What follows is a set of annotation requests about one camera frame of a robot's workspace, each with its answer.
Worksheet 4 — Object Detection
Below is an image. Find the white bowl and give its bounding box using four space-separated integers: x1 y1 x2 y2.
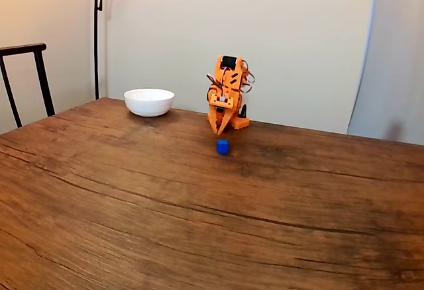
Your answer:
123 87 176 118

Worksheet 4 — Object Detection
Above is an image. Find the black floor lamp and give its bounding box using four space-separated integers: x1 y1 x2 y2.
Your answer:
93 0 148 101

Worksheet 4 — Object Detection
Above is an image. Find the pale grey curtain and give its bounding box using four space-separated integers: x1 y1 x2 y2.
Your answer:
346 0 424 146

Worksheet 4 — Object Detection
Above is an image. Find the black wooden chair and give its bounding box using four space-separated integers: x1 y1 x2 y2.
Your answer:
0 42 56 128

